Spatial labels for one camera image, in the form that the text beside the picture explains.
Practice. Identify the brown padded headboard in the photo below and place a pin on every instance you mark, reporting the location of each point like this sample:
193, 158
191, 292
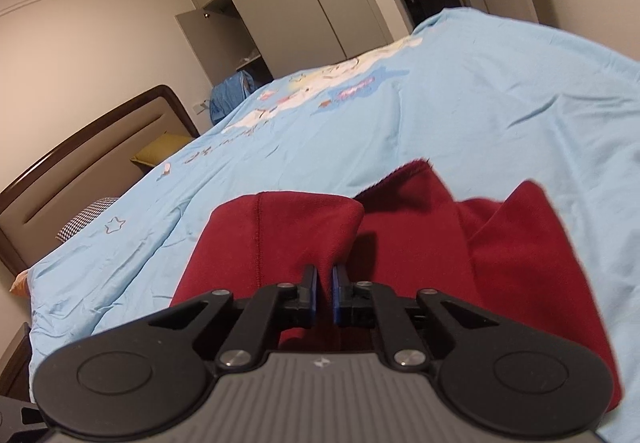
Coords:
94, 162

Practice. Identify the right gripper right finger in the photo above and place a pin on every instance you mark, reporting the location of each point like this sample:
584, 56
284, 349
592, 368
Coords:
377, 308

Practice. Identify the dark red long-sleeve sweater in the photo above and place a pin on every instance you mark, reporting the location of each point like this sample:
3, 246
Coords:
510, 257

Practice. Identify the mustard yellow pillow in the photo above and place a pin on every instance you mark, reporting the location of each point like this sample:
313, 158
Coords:
160, 149

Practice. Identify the blue garment on chair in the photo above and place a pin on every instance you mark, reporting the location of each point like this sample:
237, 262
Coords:
229, 94

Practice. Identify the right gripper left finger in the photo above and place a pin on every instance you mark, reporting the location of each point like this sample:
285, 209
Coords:
271, 310

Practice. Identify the light blue cartoon bed quilt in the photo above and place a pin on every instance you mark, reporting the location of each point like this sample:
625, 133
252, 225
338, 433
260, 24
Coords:
490, 101

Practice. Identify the checkered pillow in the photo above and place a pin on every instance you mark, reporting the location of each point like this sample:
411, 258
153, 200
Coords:
83, 218

